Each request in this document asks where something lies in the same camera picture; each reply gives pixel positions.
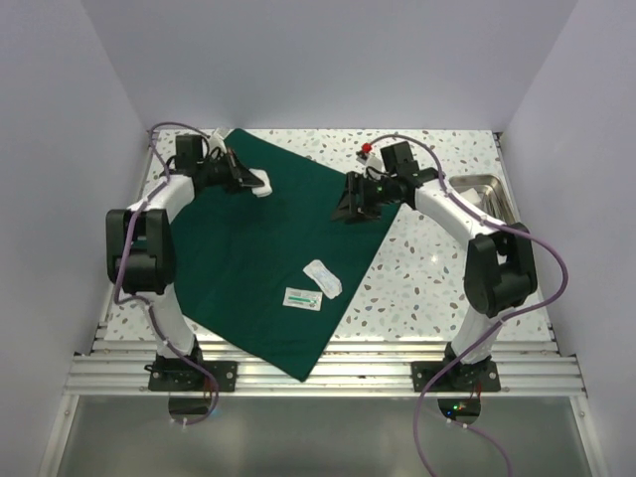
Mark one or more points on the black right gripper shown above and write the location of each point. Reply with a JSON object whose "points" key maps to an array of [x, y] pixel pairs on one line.
{"points": [[356, 183]]}

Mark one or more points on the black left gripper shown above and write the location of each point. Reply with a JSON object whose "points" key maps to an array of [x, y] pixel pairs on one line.
{"points": [[238, 174]]}

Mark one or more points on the white gauze pad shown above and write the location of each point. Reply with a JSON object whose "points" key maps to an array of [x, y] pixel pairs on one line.
{"points": [[472, 197], [264, 188]]}

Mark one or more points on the white crinkled sterile pouch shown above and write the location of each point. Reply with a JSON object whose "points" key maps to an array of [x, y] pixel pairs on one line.
{"points": [[326, 280]]}

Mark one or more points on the green striped white packet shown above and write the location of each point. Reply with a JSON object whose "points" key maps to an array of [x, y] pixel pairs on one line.
{"points": [[302, 299]]}

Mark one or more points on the stainless steel tray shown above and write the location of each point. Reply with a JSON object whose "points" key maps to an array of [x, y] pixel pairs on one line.
{"points": [[487, 193]]}

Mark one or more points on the straight steel tweezers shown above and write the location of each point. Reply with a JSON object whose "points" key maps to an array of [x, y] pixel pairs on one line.
{"points": [[499, 208]]}

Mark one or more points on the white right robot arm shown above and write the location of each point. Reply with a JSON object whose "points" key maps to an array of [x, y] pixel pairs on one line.
{"points": [[499, 273]]}

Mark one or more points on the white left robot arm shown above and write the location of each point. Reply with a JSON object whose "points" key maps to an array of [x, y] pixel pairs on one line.
{"points": [[141, 257]]}

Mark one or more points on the dark green surgical cloth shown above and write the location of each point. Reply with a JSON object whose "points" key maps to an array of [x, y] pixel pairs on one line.
{"points": [[237, 254]]}

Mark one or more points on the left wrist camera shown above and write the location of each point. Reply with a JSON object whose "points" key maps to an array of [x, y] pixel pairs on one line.
{"points": [[193, 151]]}

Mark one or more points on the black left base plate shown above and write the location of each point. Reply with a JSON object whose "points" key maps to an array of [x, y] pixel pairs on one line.
{"points": [[174, 375]]}

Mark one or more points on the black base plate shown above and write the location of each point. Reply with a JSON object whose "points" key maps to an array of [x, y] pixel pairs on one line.
{"points": [[462, 378], [174, 375]]}

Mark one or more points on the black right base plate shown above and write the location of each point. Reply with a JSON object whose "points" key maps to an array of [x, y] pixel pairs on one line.
{"points": [[462, 378]]}

